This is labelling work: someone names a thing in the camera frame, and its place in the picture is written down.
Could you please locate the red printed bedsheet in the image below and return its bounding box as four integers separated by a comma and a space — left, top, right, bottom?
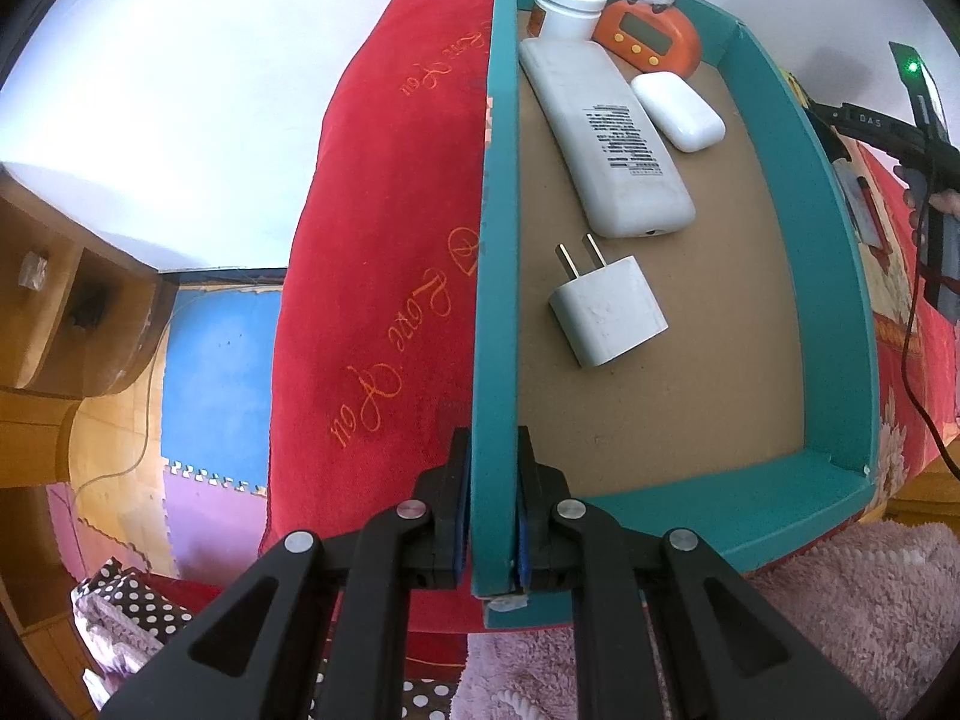
780, 67, 960, 522

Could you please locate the wooden nightstand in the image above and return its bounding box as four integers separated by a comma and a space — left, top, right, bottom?
889, 457, 960, 522

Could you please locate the orange digital timer with figure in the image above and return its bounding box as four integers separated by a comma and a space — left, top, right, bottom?
592, 0, 704, 78

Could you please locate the red embroidered towel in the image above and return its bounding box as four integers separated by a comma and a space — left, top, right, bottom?
259, 0, 492, 635

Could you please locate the black cable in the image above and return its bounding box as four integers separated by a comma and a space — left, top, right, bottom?
900, 240, 960, 477

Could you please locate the purple foam floor mat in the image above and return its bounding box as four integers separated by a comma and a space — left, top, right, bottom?
161, 465, 271, 582

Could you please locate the thin floor cable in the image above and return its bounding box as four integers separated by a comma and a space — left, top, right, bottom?
75, 300, 181, 503

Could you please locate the white plug charger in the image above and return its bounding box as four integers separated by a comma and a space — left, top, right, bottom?
546, 232, 670, 371

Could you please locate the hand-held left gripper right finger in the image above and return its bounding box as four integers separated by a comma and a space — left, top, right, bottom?
513, 424, 882, 720

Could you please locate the pink foam floor mat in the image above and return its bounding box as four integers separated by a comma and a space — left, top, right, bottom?
45, 484, 177, 586

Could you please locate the white plastic jar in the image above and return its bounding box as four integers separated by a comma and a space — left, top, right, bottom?
529, 0, 608, 42

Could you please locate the blue foam floor mat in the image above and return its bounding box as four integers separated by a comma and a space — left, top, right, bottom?
157, 292, 286, 492

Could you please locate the black polka dot cloth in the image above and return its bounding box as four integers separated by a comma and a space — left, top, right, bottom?
397, 677, 467, 720

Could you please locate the white remote control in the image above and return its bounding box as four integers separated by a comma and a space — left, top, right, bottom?
517, 37, 696, 239

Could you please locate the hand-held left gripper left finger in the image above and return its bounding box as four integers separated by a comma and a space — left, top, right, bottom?
97, 426, 472, 720

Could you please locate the teal cardboard box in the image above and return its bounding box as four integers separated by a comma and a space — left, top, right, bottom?
469, 0, 884, 631

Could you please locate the pink fluffy blanket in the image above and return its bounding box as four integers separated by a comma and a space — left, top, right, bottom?
461, 521, 960, 720

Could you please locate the white earbuds case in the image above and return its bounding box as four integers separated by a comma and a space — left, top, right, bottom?
630, 71, 727, 153

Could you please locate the wooden cabinet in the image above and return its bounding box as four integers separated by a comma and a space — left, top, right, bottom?
0, 161, 177, 496

